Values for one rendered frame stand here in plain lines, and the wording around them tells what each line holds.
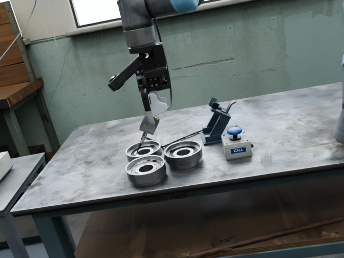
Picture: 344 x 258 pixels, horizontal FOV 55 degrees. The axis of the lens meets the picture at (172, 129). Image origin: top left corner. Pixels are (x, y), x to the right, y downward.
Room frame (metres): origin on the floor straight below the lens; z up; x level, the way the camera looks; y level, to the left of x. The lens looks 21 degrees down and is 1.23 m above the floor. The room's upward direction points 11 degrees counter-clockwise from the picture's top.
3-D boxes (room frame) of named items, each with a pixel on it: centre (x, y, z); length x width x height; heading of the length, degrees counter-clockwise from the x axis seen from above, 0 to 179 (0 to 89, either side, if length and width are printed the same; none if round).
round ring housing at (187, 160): (0.83, -0.02, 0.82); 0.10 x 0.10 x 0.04
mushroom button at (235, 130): (0.82, -0.17, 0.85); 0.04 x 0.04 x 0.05
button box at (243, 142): (0.82, -0.17, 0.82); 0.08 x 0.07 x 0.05; 85
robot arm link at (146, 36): (0.86, 0.03, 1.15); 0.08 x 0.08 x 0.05
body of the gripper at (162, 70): (0.86, 0.02, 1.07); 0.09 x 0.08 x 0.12; 88
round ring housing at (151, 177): (0.78, 0.09, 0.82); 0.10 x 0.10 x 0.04
